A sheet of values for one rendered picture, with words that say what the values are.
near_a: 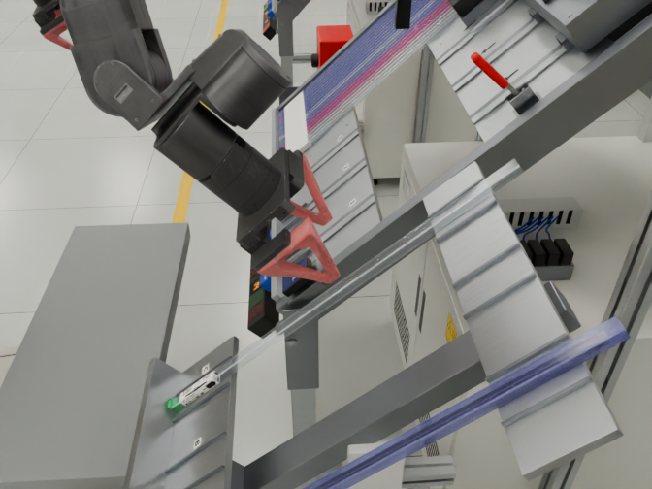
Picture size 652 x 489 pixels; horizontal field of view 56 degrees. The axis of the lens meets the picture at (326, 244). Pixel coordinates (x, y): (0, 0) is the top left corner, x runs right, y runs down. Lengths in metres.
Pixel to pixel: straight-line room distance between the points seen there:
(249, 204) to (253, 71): 0.12
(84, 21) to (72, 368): 0.66
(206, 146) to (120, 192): 2.13
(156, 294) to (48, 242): 1.33
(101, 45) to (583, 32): 0.55
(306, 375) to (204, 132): 0.52
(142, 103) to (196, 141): 0.05
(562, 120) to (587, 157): 0.81
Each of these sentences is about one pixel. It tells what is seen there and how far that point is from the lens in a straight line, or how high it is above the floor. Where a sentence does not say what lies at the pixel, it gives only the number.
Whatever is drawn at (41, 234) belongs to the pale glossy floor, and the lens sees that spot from 2.52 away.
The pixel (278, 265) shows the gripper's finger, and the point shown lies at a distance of 0.56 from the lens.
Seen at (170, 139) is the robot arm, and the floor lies 1.11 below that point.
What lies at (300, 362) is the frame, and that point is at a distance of 0.94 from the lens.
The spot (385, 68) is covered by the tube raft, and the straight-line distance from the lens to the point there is 1.20.
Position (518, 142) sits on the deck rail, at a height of 0.99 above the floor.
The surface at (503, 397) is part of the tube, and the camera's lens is 0.48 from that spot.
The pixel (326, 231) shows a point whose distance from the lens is 0.97.
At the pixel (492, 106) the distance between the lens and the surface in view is 0.90.
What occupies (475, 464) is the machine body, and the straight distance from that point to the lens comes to 1.31.
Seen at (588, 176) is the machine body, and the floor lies 0.62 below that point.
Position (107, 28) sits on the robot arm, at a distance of 0.54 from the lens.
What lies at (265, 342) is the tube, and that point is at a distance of 0.72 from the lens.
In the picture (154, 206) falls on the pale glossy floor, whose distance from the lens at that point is 2.53.
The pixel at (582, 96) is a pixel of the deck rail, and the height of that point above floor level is 1.05.
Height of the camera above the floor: 1.35
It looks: 37 degrees down
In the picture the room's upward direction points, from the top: straight up
